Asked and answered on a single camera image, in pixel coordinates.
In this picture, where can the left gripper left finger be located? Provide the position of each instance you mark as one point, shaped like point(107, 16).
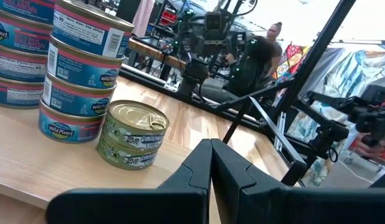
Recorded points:
point(133, 207)

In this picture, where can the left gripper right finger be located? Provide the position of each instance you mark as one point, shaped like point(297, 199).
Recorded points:
point(289, 207)

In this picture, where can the green-label gold seafood can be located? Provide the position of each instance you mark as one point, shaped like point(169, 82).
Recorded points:
point(133, 116)
point(117, 157)

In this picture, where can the wooden tray board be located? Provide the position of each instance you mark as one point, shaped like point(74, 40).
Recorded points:
point(71, 161)

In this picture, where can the background wooden table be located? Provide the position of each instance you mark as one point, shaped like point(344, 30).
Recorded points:
point(155, 53)

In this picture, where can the black background robot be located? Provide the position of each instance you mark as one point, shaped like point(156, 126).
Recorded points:
point(251, 68)

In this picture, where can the red storage bin rack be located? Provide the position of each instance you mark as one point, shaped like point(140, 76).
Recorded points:
point(169, 17)

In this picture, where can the pink hanging cloth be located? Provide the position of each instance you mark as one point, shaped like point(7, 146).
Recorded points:
point(144, 15)

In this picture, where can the person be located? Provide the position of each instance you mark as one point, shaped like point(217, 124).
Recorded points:
point(275, 34)

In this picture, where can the multicolour floral cloth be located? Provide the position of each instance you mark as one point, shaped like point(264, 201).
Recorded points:
point(292, 56)

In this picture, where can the person's hand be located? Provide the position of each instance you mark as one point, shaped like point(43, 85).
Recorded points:
point(370, 149)

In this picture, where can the patterned blue-white cloth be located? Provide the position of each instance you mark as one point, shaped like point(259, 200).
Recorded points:
point(351, 71)

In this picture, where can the black clothes rail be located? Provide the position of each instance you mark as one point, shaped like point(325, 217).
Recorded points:
point(367, 41)

